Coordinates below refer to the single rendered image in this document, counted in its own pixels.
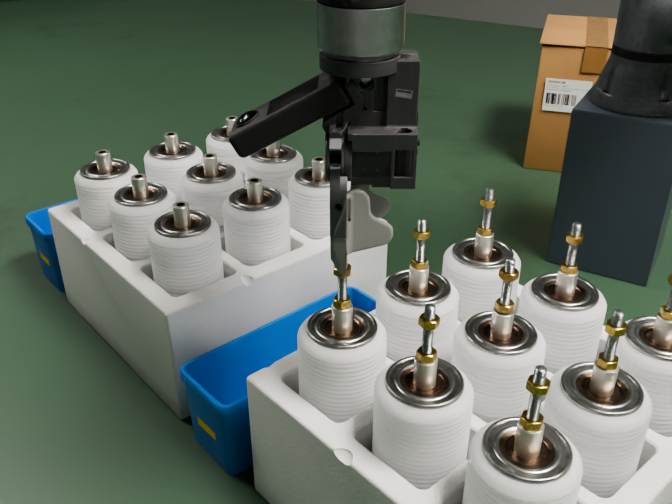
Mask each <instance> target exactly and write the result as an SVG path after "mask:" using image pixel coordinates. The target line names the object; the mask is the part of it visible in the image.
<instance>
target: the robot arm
mask: <svg viewBox="0 0 672 504"><path fill-rule="evenodd" d="M405 18H406V0H316V31H317V47H318V48H319V49H320V51H319V68H320V69H321V70H322V71H323V72H322V73H320V74H319V75H317V76H315V77H313V78H311V79H309V80H307V81H306V82H304V83H302V84H300V85H298V86H296V87H294V88H293V89H291V90H289V91H287V92H285V93H283V94H281V95H280V96H278V97H276V98H274V99H272V100H270V101H268V102H267V103H265V104H263V105H261V106H259V107H257V108H255V109H254V110H250V111H247V112H245V113H243V114H242V115H241V116H240V117H239V118H237V119H236V120H235V121H234V124H233V127H232V130H231V133H230V136H229V142H230V144H231V145H232V147H233V148H234V150H235V151H236V153H237V154H238V156H240V157H241V158H246V157H248V156H250V155H252V154H254V153H256V152H257V151H259V150H262V149H264V148H266V147H268V146H269V145H271V144H273V143H275V142H277V141H279V140H281V139H282V138H284V137H286V136H288V135H290V134H292V133H294V132H296V131H298V130H300V129H302V128H304V127H306V126H308V125H309V124H311V123H313V122H315V121H317V120H319V119H321V118H323V123H322V127H323V129H324V131H325V132H326V135H325V178H326V181H330V255H331V260H332V262H333V263H334V265H335V267H336V268H337V270H338V272H339V273H340V274H342V275H346V258H347V255H349V254H350V253H353V252H357V251H361V250H366V249H370V248H374V247H378V246H382V245H386V244H388V243H389V242H390V241H391V240H392V238H393V228H392V226H391V225H390V224H389V223H387V222H385V221H383V220H381V219H379V218H380V217H383V216H385V215H386V214H388V212H389V210H390V202H389V200H388V199H387V198H385V197H383V196H380V195H378V194H376V193H373V192H372V191H371V190H370V189H369V185H372V187H390V189H415V181H416V165H417V155H418V149H417V148H418V146H419V145H420V139H418V132H417V125H418V96H419V79H420V59H419V58H418V52H417V50H401V49H403V47H404V41H405ZM362 78H371V80H369V81H362V80H361V79H362ZM592 101H593V102H594V103H595V104H596V105H597V106H599V107H601V108H603V109H606V110H608V111H611V112H615V113H619V114H623V115H629V116H636V117H649V118H658V117H669V116H672V0H621V1H620V7H619V12H618V17H617V23H616V28H615V33H614V39H613V44H612V50H611V54H610V57H609V59H608V61H607V63H606V64H605V66H604V68H603V70H602V72H601V74H600V76H599V78H598V79H597V81H596V83H595V85H594V88H593V94H592ZM348 181H350V190H349V191H347V183H348Z"/></svg>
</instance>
